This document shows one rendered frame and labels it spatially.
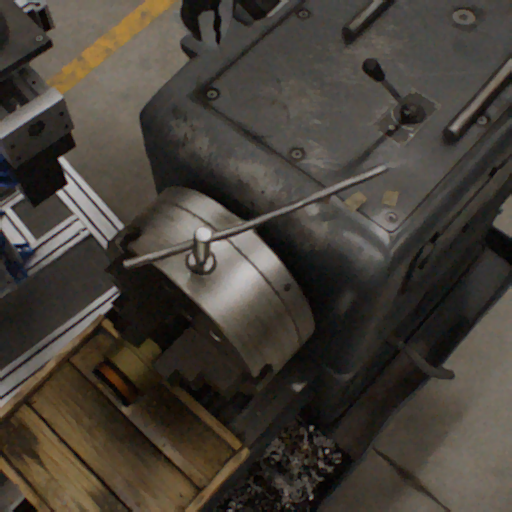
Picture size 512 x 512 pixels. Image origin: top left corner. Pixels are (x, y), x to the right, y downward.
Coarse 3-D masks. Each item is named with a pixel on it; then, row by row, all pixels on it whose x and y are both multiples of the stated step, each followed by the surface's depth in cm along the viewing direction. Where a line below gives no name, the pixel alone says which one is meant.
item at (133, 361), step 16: (112, 352) 100; (128, 352) 99; (144, 352) 101; (160, 352) 101; (96, 368) 100; (112, 368) 99; (128, 368) 99; (144, 368) 99; (112, 384) 98; (128, 384) 99; (144, 384) 100; (128, 400) 99
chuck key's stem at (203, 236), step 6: (198, 228) 85; (204, 228) 85; (198, 234) 84; (204, 234) 84; (210, 234) 84; (198, 240) 84; (204, 240) 84; (210, 240) 85; (198, 246) 85; (204, 246) 85; (210, 246) 87; (198, 252) 87; (204, 252) 87; (210, 252) 89; (198, 258) 89; (204, 258) 89; (198, 264) 92; (204, 264) 92
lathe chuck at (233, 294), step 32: (128, 224) 103; (160, 224) 97; (192, 224) 95; (224, 256) 93; (160, 288) 100; (192, 288) 91; (224, 288) 92; (256, 288) 93; (192, 320) 99; (224, 320) 91; (256, 320) 93; (288, 320) 96; (224, 352) 99; (256, 352) 94; (288, 352) 100
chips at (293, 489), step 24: (288, 432) 146; (312, 432) 147; (264, 456) 144; (288, 456) 146; (312, 456) 145; (336, 456) 145; (240, 480) 144; (264, 480) 143; (288, 480) 141; (312, 480) 144; (216, 504) 143; (240, 504) 141; (264, 504) 138; (288, 504) 139; (312, 504) 142
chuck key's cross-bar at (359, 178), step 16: (352, 176) 85; (368, 176) 85; (320, 192) 85; (336, 192) 85; (288, 208) 86; (240, 224) 87; (256, 224) 86; (192, 240) 86; (144, 256) 85; (160, 256) 85
